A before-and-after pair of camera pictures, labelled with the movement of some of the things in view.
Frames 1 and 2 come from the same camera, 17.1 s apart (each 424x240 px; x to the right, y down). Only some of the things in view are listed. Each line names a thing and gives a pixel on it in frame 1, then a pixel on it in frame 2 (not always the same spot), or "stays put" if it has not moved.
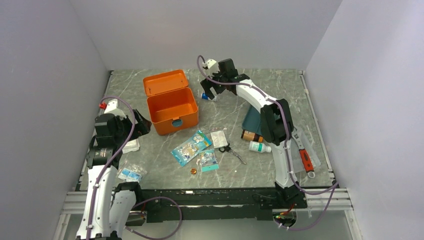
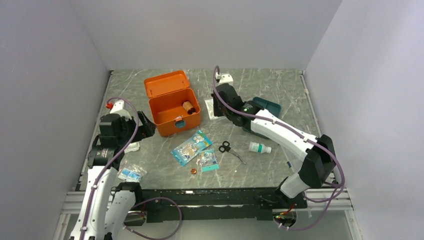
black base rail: (208, 205) stays put
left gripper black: (142, 127) stays put
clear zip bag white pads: (219, 139) -> (209, 103)
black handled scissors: (228, 148) stays put
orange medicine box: (172, 104) stays put
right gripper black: (207, 84) -> (217, 112)
